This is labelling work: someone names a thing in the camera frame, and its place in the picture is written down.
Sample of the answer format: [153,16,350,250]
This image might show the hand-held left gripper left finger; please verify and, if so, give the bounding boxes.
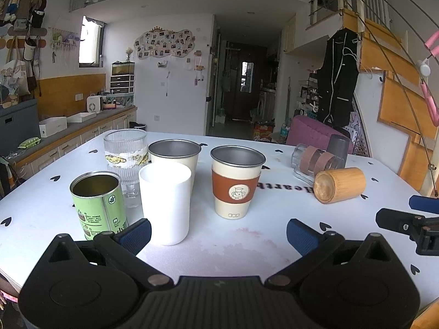
[38,219,174,290]

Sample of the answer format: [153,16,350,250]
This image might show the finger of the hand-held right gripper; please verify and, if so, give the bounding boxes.
[375,208,439,256]
[409,195,439,215]

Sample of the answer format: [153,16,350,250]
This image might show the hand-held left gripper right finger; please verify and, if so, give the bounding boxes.
[264,219,403,289]

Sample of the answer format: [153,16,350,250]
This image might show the wooden cup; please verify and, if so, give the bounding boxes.
[313,167,366,205]

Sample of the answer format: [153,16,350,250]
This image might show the white plastic cup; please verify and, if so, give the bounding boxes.
[139,163,192,246]

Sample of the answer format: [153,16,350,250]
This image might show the clear glass cup brown bands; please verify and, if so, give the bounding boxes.
[291,143,344,186]

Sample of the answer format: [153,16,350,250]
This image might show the cream cup brown sleeve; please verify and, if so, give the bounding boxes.
[210,146,267,220]

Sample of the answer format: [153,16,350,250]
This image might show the cream metal cup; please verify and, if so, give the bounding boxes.
[148,139,201,192]

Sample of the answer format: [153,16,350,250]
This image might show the grey translucent cup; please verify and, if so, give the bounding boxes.
[326,134,351,169]

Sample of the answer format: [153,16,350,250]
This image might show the green tin can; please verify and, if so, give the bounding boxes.
[69,171,130,241]

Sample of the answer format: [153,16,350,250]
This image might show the ribbed glass goblet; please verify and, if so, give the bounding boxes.
[103,129,149,209]

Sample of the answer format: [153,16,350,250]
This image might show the pink hanger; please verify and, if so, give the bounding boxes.
[415,29,439,127]

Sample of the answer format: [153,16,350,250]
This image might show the wooden staircase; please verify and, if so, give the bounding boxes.
[343,8,439,196]

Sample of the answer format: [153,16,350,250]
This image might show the pink chair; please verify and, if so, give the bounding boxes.
[286,115,354,155]

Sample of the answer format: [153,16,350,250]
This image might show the red cardboard box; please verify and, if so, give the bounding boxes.
[254,121,275,141]

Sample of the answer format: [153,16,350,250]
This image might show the white cabinet wooden counter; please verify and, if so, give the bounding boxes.
[7,106,138,182]

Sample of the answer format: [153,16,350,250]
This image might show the flat white box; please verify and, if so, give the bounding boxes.
[67,112,97,124]

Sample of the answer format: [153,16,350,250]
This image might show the washing machine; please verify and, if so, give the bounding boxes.
[258,89,277,121]

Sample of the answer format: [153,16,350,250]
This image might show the white cardboard box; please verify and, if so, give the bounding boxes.
[38,117,68,138]

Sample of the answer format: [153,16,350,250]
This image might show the white countertop appliance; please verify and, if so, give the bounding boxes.
[86,95,103,114]

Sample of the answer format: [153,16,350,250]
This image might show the black coat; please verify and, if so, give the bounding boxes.
[316,27,361,128]

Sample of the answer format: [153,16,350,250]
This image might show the small drawer unit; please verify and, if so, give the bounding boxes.
[110,75,134,94]

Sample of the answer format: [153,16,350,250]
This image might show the dark door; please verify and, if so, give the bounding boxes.
[235,46,268,120]

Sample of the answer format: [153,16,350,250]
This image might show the grey storage box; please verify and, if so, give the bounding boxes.
[0,99,41,158]

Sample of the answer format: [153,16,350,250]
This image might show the fish tank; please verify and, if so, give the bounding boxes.
[111,61,136,76]

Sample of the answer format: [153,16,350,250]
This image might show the cloud-shaped photo board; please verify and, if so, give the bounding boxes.
[134,26,195,59]

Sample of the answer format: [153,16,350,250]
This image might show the window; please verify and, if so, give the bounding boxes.
[79,15,105,68]

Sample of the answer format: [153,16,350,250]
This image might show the canvas tote bag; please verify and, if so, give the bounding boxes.
[0,38,31,103]

